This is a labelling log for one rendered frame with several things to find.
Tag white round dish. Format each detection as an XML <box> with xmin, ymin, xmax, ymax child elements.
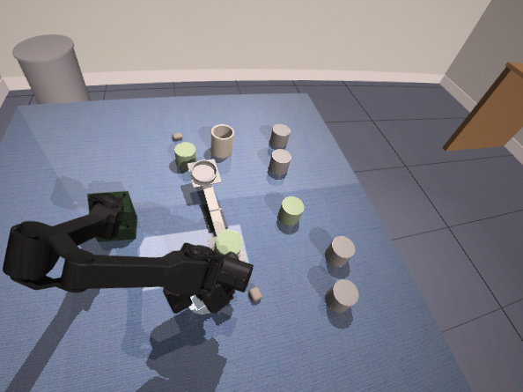
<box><xmin>188</xmin><ymin>295</ymin><xmax>210</xmax><ymax>314</ymax></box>

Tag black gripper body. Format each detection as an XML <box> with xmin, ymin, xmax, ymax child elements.
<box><xmin>163</xmin><ymin>251</ymin><xmax>239</xmax><ymax>314</ymax></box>

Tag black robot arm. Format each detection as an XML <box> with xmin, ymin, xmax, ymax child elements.
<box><xmin>3</xmin><ymin>195</ymin><xmax>254</xmax><ymax>314</ymax></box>

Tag pale green cylinder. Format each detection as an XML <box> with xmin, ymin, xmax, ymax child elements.
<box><xmin>278</xmin><ymin>196</ymin><xmax>305</xmax><ymax>226</ymax></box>
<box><xmin>214</xmin><ymin>230</ymin><xmax>242</xmax><ymax>255</ymax></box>
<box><xmin>174</xmin><ymin>142</ymin><xmax>196</xmax><ymax>169</ymax></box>

